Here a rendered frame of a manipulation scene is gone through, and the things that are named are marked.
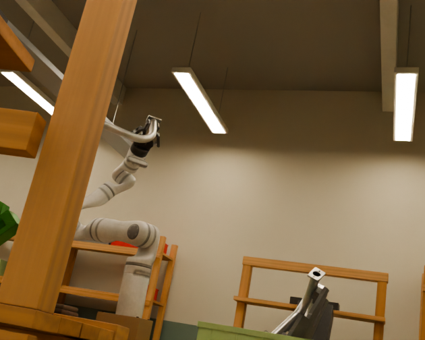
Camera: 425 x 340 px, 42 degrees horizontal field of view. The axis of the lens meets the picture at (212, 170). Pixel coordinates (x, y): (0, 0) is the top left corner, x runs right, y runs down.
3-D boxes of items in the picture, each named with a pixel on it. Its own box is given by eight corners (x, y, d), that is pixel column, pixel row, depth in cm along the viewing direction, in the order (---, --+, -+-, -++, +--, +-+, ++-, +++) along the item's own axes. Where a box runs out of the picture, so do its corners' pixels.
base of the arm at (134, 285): (117, 315, 193) (127, 266, 198) (143, 319, 192) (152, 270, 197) (112, 314, 184) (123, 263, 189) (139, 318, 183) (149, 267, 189)
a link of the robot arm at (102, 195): (96, 180, 233) (105, 195, 237) (46, 219, 220) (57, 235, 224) (108, 183, 227) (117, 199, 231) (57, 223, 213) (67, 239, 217)
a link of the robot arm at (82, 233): (59, 241, 224) (100, 247, 208) (48, 224, 220) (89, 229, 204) (74, 227, 230) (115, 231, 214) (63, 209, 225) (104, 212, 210)
